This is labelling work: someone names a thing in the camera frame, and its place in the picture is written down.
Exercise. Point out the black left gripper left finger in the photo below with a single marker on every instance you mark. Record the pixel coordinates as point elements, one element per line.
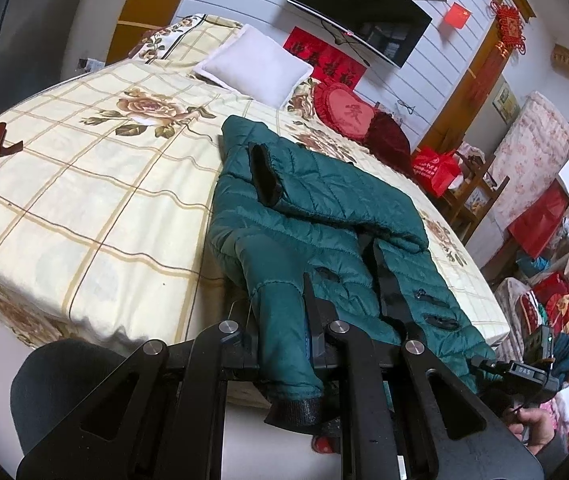
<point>159,415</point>

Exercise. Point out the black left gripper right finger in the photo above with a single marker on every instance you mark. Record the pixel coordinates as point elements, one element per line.
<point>402,413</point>

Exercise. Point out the dark green puffer jacket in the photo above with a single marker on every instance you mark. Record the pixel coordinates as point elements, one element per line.
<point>286,221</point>

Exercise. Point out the right hand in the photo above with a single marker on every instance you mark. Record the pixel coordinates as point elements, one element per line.
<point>538,423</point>

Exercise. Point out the dark blue trouser knee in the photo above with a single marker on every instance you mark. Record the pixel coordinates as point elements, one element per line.
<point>52,381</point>

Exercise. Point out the large red bag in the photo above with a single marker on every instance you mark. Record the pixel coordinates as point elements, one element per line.
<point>533,229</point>

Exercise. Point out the wooden chair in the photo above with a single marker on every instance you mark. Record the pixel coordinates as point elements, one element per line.
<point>466,206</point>

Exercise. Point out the cream floral plaid bedspread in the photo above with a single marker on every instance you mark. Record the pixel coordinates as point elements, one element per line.
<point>104,212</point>

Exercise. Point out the pink floral quilt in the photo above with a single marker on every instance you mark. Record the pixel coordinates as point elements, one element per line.
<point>528,158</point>

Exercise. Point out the red gift bag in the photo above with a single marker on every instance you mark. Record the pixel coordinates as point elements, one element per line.
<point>435,171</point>

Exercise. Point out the dark red velvet cushion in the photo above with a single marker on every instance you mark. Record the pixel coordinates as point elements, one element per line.
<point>386,141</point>

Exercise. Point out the red heart-shaped cushion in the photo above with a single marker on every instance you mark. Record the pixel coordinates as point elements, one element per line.
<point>339,108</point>

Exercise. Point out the red chinese knot ornament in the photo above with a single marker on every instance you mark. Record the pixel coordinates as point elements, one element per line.
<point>510,39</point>

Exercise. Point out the red banner with black characters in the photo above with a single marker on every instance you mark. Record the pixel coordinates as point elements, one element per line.
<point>329,64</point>

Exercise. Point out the white square pillow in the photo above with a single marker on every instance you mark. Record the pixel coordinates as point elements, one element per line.
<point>253,64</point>

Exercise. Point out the small red wall paper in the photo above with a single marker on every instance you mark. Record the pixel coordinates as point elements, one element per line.
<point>457,16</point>

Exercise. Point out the black wall television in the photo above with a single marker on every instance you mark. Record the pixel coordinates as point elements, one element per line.
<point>388,28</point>

